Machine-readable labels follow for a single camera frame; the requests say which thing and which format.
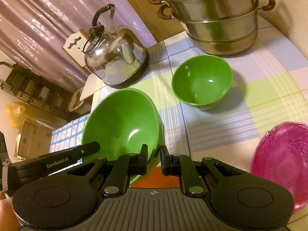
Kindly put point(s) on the yellow plastic bag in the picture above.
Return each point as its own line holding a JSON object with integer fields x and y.
{"x": 19, "y": 112}

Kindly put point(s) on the person's left hand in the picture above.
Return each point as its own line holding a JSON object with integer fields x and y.
{"x": 8, "y": 220}

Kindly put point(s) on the dark wooden rack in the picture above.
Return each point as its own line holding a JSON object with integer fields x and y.
{"x": 37, "y": 91}

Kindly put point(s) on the checkered tablecloth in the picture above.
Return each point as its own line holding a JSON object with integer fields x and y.
{"x": 269, "y": 87}

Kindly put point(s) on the stainless steel steamer pot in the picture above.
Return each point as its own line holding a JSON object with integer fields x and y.
{"x": 218, "y": 27}

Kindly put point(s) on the wooden door panel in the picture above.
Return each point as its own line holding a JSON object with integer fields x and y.
{"x": 160, "y": 29}

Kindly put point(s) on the white wooden chair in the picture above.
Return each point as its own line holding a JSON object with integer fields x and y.
{"x": 73, "y": 47}

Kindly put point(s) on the blue white patterned cloth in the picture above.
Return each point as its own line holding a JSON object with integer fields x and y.
{"x": 69, "y": 135}

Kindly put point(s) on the pink glass plate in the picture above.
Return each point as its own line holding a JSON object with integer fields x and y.
{"x": 281, "y": 157}

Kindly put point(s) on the purple curtain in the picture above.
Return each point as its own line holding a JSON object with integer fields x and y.
{"x": 34, "y": 31}

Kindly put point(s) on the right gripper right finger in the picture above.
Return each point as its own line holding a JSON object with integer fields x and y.
{"x": 182, "y": 166}

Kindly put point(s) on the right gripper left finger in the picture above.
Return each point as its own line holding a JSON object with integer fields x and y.
{"x": 127, "y": 165}

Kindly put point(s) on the green plastic bowl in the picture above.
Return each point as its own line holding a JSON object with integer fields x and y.
{"x": 121, "y": 123}
{"x": 202, "y": 81}

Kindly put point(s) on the stainless steel kettle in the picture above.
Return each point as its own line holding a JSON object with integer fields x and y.
{"x": 114, "y": 54}

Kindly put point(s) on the orange plastic bowl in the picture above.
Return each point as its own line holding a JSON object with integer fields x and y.
{"x": 156, "y": 180}

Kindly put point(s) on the cardboard box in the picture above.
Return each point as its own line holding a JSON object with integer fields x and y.
{"x": 33, "y": 140}

